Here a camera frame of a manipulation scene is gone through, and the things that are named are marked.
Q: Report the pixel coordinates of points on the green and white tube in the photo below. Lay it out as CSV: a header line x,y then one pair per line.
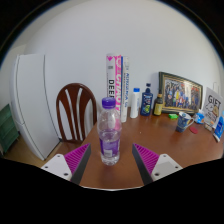
x,y
125,90

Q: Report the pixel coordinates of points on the small green packet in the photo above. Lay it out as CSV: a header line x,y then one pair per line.
x,y
172,116

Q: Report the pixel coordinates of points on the clear purple-capped water bottle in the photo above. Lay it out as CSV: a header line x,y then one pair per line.
x,y
109,140

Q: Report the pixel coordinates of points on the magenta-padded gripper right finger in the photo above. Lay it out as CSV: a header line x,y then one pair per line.
x,y
147,159

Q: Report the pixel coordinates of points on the blue patterned ceramic mug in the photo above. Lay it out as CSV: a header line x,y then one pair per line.
x,y
182,122

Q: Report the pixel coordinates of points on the blue detergent bottle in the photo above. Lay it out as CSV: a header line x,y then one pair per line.
x,y
219,128

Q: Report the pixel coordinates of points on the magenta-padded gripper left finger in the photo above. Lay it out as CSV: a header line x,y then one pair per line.
x,y
76,159

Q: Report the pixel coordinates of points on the small patterned snack pack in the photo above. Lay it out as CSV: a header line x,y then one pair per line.
x,y
208,126

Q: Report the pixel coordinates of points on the white bottle with blue cap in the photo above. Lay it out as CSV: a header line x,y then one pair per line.
x,y
134,105

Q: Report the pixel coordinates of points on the dark yellow-labelled pump bottle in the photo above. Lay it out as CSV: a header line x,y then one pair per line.
x,y
158,106

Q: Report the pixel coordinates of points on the white printed paper gift bag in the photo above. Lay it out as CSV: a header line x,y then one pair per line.
x,y
213,105

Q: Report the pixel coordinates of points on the blue tissue pack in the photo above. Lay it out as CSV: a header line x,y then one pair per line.
x,y
200,118

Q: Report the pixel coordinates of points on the dark blue pump bottle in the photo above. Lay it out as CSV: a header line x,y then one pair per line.
x,y
146,103

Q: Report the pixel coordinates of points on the framed group picture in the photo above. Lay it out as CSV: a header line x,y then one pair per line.
x,y
180,93

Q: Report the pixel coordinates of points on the brown wooden chair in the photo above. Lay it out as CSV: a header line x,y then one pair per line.
x,y
61,110

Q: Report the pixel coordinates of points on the green cabinet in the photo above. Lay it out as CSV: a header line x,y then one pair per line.
x,y
7,128

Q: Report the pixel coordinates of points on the white refrigerator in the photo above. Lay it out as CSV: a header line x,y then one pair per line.
x,y
33,106

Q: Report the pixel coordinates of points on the pink and white tube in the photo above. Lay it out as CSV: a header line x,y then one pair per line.
x,y
113,76

